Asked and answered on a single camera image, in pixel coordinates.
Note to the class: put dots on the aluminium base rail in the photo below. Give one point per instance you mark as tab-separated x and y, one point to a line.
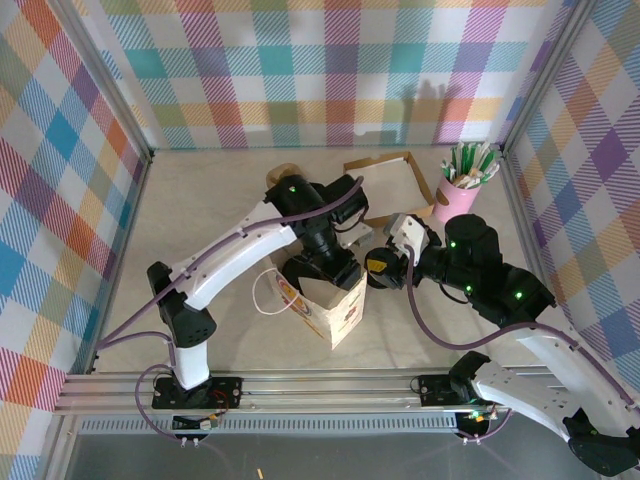
325	395

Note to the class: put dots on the brown cardboard napkin tray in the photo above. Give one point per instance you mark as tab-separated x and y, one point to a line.
422	180

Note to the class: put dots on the vented metal strip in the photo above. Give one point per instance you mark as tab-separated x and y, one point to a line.
300	426

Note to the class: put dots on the pink straw holder cup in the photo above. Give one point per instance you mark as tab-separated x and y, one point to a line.
457	202

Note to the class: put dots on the green wrapped straw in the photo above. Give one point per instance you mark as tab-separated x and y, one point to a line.
460	157
472	157

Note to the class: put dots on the aluminium frame post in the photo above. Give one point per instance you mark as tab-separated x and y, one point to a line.
102	75
545	75

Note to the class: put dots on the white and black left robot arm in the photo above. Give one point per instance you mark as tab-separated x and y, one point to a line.
235	255

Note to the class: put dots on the stack of pulp cup carriers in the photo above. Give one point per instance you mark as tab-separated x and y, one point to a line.
279	172

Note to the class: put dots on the small circuit board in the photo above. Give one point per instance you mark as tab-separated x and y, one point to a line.
197	424
475	417

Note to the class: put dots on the wooden stirrer sticks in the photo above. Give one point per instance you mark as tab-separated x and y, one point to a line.
467	179

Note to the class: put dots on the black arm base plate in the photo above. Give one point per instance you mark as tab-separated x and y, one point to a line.
227	390
432	390

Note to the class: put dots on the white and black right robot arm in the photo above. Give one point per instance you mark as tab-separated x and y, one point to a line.
560	370

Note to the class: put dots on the white smiley print paper bag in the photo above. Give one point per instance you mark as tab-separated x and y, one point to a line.
345	315

